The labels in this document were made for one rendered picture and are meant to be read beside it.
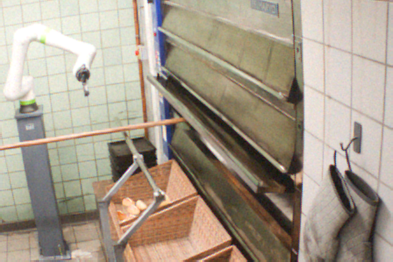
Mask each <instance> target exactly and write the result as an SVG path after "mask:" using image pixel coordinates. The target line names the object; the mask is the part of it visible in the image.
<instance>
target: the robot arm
mask: <svg viewBox="0 0 393 262"><path fill-rule="evenodd" d="M33 41H37V42H39V43H40V44H45V45H46V46H50V47H56V48H59V49H61V50H62V51H63V50H65V51H67V52H69V53H72V54H76V56H78V60H77V62H76V63H75V66H74V68H73V74H74V76H75V77H76V79H77V80H78V81H79V82H81V83H82V85H83V90H84V92H83V94H84V97H85V96H89V91H88V88H87V80H88V79H89V77H90V75H91V74H92V73H91V72H90V69H91V67H92V64H93V61H94V59H95V57H96V54H97V51H96V48H95V47H94V46H92V45H91V44H87V43H84V42H83V43H82V42H80V41H78V40H75V39H71V38H69V37H68V36H66V35H62V34H61V33H59V32H57V31H56V30H54V29H51V28H48V27H46V26H44V25H41V24H32V25H30V26H27V27H24V28H22V29H19V30H17V31H15V33H14V36H13V48H12V54H11V65H10V70H9V73H8V78H7V81H6V83H5V86H4V97H5V98H6V99H5V100H8V101H10V102H14V101H17V100H19V110H18V112H19V113H21V114H28V113H33V112H35V111H37V110H39V106H38V105H37V103H36V102H35V97H36V93H35V87H34V82H33V78H32V77H31V76H23V71H24V65H25V57H26V54H27V51H28V47H29V45H30V43H31V42H33Z"/></svg>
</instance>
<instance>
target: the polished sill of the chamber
mask: <svg viewBox="0 0 393 262"><path fill-rule="evenodd" d="M172 114H173V115H174V117H175V118H178V117H183V115H182V114H181V113H180V112H179V111H177V110H176V109H172ZM181 124H182V125H183V127H184V128H185V129H186V131H187V132H188V133H189V134H190V135H191V136H192V138H193V139H195V141H196V142H197V143H198V144H199V145H200V146H202V148H203V149H204V150H205V151H206V152H207V153H209V155H210V156H211V158H212V159H213V160H214V161H215V162H216V163H217V164H218V165H219V166H220V168H221V170H223V171H224V172H225V173H226V174H227V175H228V176H229V178H230V179H231V181H232V182H234V183H235V184H236V185H237V186H238V188H239V190H240V191H241V192H243V193H244V194H245V196H246V198H247V199H248V200H250V201H251V203H252V204H253V205H254V206H255V207H256V208H257V209H258V210H259V211H260V212H261V214H262V215H263V216H264V217H265V218H266V219H267V220H268V221H269V223H270V224H271V225H272V226H273V227H274V229H276V230H277V233H279V234H280V235H281V237H283V238H284V240H285V242H287V243H288V245H290V246H291V233H292V221H291V220H290V219H289V218H288V217H287V216H286V215H285V214H284V213H283V212H282V211H280V209H279V208H278V207H277V206H275V204H274V203H273V202H272V201H271V200H270V199H269V198H268V197H267V195H266V194H265V193H263V194H256V193H255V192H254V190H253V189H252V188H250V187H249V186H248V184H247V183H246V182H245V181H244V180H243V179H241V177H240V176H239V175H238V174H237V173H236V172H235V171H234V170H233V168H232V167H231V166H229V165H228V163H227V162H226V161H225V160H224V158H223V157H222V156H221V155H220V154H219V153H218V152H217V151H216V150H215V149H214V148H212V147H211V146H210V144H209V143H208V142H207V141H206V140H205V139H204V138H203V137H202V136H201V134H200V133H199V132H198V131H197V130H196V129H195V128H194V127H193V126H192V125H191V124H190V123H189V122H183V123H181Z"/></svg>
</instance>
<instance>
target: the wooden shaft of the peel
mask: <svg viewBox="0 0 393 262"><path fill-rule="evenodd" d="M183 122H188V121H187V120H186V119H185V117H178V118H172V119H166V120H161V121H154V122H148V123H143V124H133V125H127V126H120V127H115V128H109V129H103V130H98V131H88V132H82V133H76V134H71V135H66V136H59V137H55V138H45V139H40V140H30V141H25V142H19V143H15V144H9V145H0V151H2V150H11V149H17V148H21V147H27V146H31V145H40V144H45V143H52V142H61V141H67V140H72V139H78V138H87V137H93V136H99V135H104V134H110V133H115V132H121V131H132V130H137V129H143V128H149V127H155V126H161V125H166V124H177V123H183Z"/></svg>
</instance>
